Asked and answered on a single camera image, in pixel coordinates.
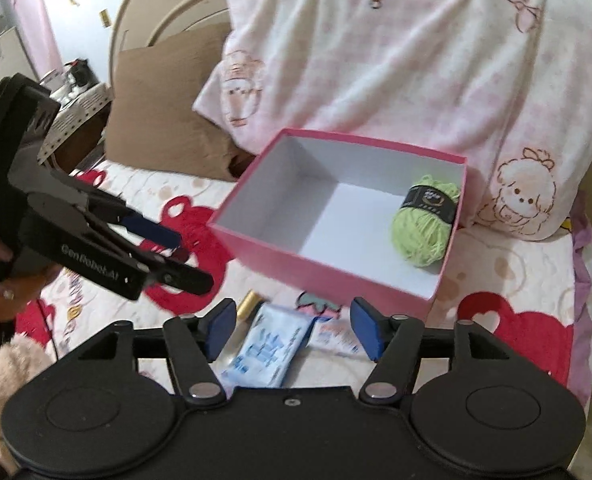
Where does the pink puppy print pillow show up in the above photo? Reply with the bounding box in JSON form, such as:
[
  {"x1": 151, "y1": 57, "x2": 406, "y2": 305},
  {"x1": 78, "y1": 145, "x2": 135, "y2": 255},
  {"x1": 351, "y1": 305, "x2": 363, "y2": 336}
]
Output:
[{"x1": 194, "y1": 0, "x2": 592, "y2": 240}]

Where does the pink cardboard box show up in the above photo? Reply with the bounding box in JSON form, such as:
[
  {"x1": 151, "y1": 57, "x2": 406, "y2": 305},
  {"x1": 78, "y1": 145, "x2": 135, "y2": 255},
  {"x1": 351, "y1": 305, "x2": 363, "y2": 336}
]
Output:
[{"x1": 209, "y1": 129, "x2": 467, "y2": 320}]

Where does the fluffy beige sleeve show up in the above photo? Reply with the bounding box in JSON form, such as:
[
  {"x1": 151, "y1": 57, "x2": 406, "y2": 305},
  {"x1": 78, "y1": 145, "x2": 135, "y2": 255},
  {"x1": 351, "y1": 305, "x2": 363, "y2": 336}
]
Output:
[{"x1": 0, "y1": 334, "x2": 53, "y2": 474}]

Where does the brown pillow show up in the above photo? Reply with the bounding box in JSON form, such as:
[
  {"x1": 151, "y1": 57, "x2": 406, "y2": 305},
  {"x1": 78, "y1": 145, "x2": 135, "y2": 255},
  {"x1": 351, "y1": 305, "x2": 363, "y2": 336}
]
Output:
[{"x1": 105, "y1": 23, "x2": 255, "y2": 181}]

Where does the blue tissue pack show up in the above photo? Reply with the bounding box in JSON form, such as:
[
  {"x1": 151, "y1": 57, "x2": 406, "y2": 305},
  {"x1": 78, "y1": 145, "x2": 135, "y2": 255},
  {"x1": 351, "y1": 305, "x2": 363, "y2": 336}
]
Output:
[{"x1": 221, "y1": 304, "x2": 314, "y2": 389}]

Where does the black white plush toy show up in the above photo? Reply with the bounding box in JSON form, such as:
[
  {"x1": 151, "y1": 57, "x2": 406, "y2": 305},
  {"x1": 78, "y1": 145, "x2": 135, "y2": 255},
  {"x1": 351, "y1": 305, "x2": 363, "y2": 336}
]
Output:
[{"x1": 64, "y1": 58, "x2": 98, "y2": 91}]

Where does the person's left hand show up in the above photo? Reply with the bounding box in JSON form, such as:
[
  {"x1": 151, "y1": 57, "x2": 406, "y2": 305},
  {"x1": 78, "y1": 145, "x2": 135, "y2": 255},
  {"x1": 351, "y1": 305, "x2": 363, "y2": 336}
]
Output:
[{"x1": 0, "y1": 241, "x2": 62, "y2": 323}]

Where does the red bear print blanket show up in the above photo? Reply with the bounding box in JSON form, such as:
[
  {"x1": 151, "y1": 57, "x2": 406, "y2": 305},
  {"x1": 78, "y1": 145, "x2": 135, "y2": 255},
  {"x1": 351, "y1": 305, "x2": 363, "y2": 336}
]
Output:
[{"x1": 17, "y1": 162, "x2": 592, "y2": 402}]

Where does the bedside table with clutter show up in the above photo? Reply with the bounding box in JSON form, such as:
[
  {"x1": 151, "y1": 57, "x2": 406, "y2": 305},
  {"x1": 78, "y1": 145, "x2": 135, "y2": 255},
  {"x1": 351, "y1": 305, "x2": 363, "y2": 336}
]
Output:
[{"x1": 0, "y1": 8, "x2": 115, "y2": 172}]

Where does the green yarn ball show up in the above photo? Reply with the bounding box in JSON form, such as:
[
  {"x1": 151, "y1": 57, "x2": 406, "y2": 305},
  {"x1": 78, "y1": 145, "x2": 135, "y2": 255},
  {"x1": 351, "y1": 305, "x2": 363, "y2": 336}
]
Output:
[{"x1": 390, "y1": 174, "x2": 461, "y2": 268}]

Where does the white pink wipes pack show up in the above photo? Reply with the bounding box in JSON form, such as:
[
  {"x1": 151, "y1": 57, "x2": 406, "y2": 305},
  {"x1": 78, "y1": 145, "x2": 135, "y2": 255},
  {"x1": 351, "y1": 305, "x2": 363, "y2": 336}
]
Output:
[{"x1": 308, "y1": 318, "x2": 364, "y2": 358}]

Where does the foundation bottle gold cap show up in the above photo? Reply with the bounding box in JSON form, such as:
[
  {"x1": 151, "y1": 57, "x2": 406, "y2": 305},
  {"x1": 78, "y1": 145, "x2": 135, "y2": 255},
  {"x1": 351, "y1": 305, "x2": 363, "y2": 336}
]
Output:
[{"x1": 236, "y1": 290, "x2": 267, "y2": 322}]

